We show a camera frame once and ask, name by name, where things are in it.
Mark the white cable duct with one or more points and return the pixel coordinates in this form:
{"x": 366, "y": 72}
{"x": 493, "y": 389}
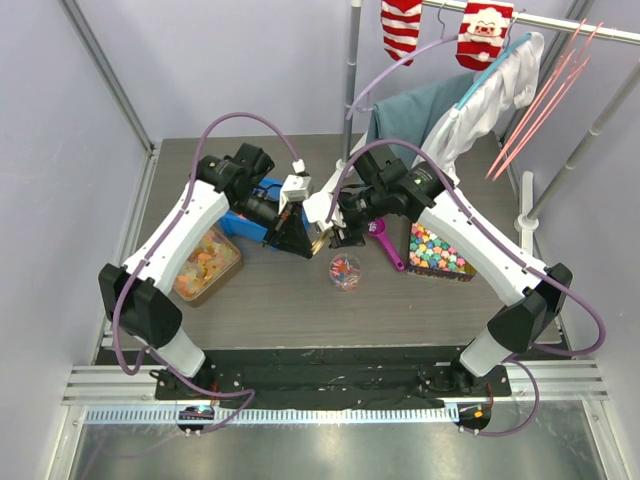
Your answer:
{"x": 190, "y": 415}

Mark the white shirt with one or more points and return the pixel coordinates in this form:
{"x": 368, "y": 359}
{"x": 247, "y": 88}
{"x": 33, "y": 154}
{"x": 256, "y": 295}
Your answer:
{"x": 512, "y": 84}

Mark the red striped sock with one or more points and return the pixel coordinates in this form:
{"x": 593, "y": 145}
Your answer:
{"x": 400, "y": 23}

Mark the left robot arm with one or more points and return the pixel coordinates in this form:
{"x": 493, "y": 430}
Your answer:
{"x": 136, "y": 294}

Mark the pink hangers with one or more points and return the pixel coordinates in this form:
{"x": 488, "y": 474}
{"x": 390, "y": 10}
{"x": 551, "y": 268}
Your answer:
{"x": 567, "y": 69}

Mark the cream jar lid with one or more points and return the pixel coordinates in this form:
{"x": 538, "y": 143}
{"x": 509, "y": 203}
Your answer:
{"x": 319, "y": 242}

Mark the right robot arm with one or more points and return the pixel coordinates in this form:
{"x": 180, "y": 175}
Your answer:
{"x": 532, "y": 293}

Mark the grey clothes rack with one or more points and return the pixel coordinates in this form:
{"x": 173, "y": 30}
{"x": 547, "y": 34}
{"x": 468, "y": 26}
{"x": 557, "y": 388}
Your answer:
{"x": 527, "y": 222}

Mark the brown tin of candies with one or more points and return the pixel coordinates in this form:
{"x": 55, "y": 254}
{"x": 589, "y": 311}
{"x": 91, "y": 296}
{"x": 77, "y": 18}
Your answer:
{"x": 212, "y": 264}

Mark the blue plastic bin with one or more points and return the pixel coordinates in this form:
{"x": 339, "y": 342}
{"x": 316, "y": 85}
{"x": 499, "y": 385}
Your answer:
{"x": 233, "y": 225}

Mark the clear plastic jar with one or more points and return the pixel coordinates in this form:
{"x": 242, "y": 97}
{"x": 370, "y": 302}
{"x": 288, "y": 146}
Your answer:
{"x": 346, "y": 272}

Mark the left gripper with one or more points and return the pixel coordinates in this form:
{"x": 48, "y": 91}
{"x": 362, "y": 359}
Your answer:
{"x": 289, "y": 232}

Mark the purple plastic scoop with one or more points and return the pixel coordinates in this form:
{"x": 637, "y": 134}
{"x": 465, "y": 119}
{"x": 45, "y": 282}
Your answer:
{"x": 387, "y": 246}

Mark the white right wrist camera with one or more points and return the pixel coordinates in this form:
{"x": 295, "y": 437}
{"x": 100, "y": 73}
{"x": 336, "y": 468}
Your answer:
{"x": 321, "y": 213}

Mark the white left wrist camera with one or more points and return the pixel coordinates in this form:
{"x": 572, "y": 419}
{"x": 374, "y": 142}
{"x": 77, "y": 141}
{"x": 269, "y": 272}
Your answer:
{"x": 296, "y": 188}

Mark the blue hanger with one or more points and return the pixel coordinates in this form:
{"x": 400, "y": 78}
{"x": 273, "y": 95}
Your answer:
{"x": 487, "y": 70}

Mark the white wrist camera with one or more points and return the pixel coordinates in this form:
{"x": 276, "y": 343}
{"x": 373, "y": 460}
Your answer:
{"x": 296, "y": 188}
{"x": 321, "y": 213}

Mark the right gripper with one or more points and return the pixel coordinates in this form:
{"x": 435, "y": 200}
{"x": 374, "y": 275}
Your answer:
{"x": 343, "y": 237}

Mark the teal cloth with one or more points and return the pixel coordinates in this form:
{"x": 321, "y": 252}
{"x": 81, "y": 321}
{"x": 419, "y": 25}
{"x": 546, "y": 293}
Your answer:
{"x": 411, "y": 115}

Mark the gold tin of star candies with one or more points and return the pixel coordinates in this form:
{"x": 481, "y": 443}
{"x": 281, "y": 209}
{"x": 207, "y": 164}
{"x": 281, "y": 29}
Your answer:
{"x": 430, "y": 255}

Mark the candies in jar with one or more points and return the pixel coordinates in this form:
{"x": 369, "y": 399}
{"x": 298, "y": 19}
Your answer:
{"x": 346, "y": 270}

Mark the purple hanger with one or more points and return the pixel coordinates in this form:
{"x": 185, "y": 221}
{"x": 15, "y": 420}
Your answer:
{"x": 364, "y": 94}

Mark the red santa sock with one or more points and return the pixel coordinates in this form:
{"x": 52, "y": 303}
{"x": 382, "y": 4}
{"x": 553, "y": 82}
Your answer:
{"x": 482, "y": 33}

